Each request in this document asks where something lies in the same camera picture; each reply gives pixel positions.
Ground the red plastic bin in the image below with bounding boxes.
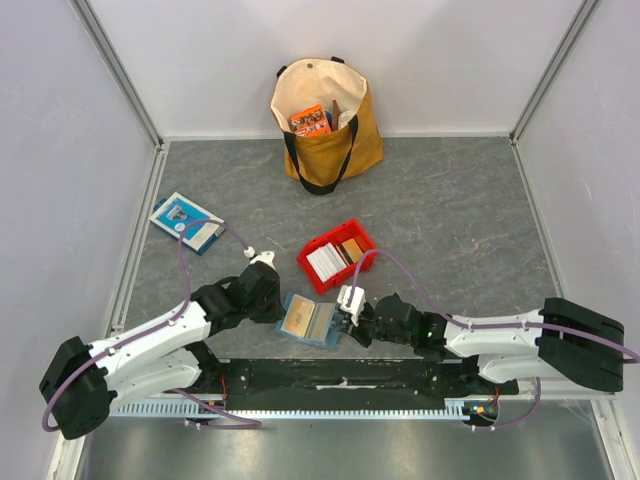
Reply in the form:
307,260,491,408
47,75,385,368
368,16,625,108
297,219,376,295

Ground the orange snack packet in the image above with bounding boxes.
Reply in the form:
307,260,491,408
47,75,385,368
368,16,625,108
290,104,332,137

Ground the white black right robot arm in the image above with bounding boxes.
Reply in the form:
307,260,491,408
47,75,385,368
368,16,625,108
337,286,627,394

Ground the stack of white cards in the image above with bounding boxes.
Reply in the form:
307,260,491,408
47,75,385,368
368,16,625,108
306,243,347,283

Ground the grey slotted cable duct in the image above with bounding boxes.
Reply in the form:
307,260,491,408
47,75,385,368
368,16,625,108
112,391,470,421

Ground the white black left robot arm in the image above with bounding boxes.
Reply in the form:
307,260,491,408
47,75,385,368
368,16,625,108
39,251,283,440

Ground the blue leather card holder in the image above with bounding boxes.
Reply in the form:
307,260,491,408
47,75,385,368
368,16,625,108
276,292,341,350

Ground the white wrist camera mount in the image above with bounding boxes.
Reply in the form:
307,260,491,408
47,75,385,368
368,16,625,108
337,285,366,327
243,246,275,269

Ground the gold card in bin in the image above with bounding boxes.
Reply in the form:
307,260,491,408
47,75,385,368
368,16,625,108
339,238,364,264

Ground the aluminium frame rail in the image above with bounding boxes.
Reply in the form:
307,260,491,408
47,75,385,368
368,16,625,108
517,378,615,400

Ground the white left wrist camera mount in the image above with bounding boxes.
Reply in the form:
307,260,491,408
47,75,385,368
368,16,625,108
243,246,275,269

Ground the brown tote bag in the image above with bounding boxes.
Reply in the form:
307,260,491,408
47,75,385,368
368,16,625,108
270,57,384,196

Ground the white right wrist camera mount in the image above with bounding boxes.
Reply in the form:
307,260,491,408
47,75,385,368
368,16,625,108
337,285,366,327

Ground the brown item in bag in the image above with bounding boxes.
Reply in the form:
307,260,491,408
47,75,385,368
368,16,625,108
331,100,346,131

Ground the blue white razor box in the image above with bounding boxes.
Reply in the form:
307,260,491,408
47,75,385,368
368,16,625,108
149,192,225,255

